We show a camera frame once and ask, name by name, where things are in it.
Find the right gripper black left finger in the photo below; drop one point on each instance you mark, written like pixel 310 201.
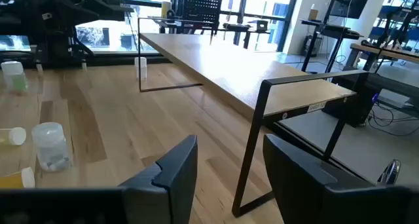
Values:
pixel 147 197

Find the wooden background table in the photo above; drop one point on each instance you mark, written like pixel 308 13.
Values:
pixel 393 53

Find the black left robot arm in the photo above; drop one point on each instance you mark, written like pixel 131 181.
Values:
pixel 65 8

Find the wooden shelf black metal frame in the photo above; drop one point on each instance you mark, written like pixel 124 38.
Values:
pixel 235 73

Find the black computer tower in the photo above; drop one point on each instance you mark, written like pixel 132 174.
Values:
pixel 357 109

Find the large room window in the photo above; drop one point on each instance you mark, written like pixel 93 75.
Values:
pixel 114 37

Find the black standing desk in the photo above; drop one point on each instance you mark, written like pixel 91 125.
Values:
pixel 327 30

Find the orange pill bottle white cap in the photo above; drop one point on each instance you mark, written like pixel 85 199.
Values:
pixel 19 179

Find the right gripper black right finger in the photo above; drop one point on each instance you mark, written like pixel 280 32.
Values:
pixel 311 191

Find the yellow pill bottle white cap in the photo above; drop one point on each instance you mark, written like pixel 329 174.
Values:
pixel 14 136

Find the black monitor on stand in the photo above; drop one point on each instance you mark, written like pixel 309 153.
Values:
pixel 350 3

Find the black background desk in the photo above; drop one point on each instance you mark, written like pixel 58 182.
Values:
pixel 235 27

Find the clear plastic jar white lid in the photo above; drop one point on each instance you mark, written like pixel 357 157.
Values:
pixel 12 74
pixel 141 65
pixel 50 145

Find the shiny metal clip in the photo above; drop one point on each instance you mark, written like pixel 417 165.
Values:
pixel 394 166

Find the small brown cardboard box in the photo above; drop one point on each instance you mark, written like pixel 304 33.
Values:
pixel 313 13

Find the cream cylinder container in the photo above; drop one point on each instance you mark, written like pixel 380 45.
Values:
pixel 166 9

